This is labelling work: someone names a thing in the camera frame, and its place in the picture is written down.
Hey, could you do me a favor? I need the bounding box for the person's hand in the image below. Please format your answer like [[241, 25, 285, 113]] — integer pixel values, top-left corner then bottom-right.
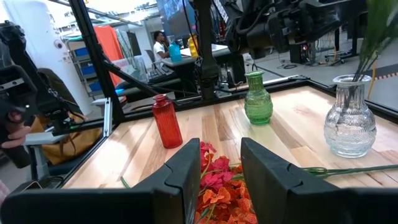
[[0, 111, 32, 149]]

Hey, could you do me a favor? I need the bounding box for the black teleoperation handle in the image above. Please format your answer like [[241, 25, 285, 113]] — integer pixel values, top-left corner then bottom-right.
[[0, 20, 74, 169]]

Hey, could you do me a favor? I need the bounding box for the person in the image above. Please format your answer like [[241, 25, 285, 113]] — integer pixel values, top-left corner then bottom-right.
[[152, 30, 171, 68]]

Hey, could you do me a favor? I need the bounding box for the yellow extension cable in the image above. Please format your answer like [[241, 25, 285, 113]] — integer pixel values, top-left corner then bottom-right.
[[368, 58, 377, 100]]

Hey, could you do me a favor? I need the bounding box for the blue jug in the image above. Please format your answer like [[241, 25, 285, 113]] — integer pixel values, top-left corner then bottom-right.
[[168, 42, 183, 63]]

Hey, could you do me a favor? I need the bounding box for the yellow jug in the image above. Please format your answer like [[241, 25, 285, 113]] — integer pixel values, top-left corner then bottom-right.
[[187, 34, 200, 59]]

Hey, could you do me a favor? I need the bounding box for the orange artificial flower bunch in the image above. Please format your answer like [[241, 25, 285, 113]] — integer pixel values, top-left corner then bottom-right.
[[198, 163, 249, 208], [193, 198, 259, 224]]

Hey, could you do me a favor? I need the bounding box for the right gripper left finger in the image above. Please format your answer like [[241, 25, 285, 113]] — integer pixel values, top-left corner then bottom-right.
[[0, 138, 202, 224]]

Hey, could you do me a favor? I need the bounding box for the grey metal stand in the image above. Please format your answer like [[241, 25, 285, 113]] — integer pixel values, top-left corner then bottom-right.
[[24, 132, 67, 182]]

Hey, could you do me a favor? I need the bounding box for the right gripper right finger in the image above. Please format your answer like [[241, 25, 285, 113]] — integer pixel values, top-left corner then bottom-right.
[[240, 137, 398, 224]]

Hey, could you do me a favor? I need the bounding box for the office chair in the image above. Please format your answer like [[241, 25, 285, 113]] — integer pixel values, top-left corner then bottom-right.
[[145, 49, 158, 71]]

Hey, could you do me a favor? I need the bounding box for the black computer tower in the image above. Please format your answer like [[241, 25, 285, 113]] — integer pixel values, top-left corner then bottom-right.
[[289, 42, 309, 65]]

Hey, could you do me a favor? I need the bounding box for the dark jacket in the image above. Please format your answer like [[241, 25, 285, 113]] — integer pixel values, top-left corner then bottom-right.
[[37, 67, 83, 116]]

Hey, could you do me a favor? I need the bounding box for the black mat with hazard edge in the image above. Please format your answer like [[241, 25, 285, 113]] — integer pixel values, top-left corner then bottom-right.
[[362, 63, 398, 82]]

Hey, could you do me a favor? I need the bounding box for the large display screen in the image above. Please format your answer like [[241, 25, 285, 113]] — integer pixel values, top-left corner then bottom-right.
[[156, 0, 197, 39]]

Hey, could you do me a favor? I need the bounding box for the pink-red artificial flower bunch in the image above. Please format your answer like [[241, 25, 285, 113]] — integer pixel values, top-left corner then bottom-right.
[[200, 141, 398, 190], [353, 0, 398, 82]]

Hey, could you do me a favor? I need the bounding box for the red ribbed glass vase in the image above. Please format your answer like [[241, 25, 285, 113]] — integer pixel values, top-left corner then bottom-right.
[[151, 93, 183, 149]]

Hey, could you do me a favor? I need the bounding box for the silver aluminium extrusion bracket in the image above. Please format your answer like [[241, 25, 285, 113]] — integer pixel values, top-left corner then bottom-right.
[[103, 97, 113, 138]]

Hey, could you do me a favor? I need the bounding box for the tan bag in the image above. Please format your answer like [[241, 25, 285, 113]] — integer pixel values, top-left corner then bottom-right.
[[29, 111, 103, 166]]

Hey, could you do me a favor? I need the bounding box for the shelf with blue bins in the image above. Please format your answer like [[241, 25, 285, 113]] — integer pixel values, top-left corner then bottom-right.
[[67, 40, 105, 98]]

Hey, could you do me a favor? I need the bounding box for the orange cloth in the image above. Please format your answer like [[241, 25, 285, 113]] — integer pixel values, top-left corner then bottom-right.
[[94, 25, 125, 88]]

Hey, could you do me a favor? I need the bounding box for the white desk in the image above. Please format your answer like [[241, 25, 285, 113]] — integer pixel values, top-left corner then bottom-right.
[[160, 43, 246, 91]]

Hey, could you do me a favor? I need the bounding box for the black metal rig frame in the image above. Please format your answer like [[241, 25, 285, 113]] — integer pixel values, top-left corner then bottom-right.
[[60, 0, 398, 190]]

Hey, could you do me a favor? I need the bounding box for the green textured glass vase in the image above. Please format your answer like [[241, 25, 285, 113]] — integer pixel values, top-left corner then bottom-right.
[[244, 70, 274, 126]]

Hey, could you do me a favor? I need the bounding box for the clear textured glass vase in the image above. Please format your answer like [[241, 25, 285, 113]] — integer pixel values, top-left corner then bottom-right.
[[323, 74, 377, 159]]

